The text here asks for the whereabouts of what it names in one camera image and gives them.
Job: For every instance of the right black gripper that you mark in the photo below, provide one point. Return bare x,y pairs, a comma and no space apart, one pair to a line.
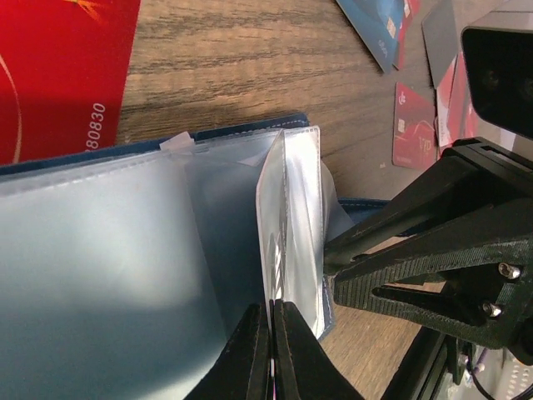
477,286

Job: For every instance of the black card right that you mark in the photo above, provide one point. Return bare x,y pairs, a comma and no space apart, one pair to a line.
440,38

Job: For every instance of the navy blue card holder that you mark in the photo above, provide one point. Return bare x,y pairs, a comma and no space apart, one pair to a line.
125,271

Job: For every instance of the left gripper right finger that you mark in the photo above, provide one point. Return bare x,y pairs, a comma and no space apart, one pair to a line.
302,370

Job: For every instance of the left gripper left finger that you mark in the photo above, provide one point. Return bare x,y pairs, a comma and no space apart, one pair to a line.
242,371

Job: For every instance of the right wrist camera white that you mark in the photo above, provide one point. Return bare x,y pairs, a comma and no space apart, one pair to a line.
497,49

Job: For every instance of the red vip card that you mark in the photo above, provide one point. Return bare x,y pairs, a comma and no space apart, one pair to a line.
63,73
414,135

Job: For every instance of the white red swirl card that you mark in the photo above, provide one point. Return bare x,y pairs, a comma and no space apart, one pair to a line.
456,118

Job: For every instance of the blue card upper centre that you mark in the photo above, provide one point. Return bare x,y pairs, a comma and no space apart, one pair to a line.
378,24

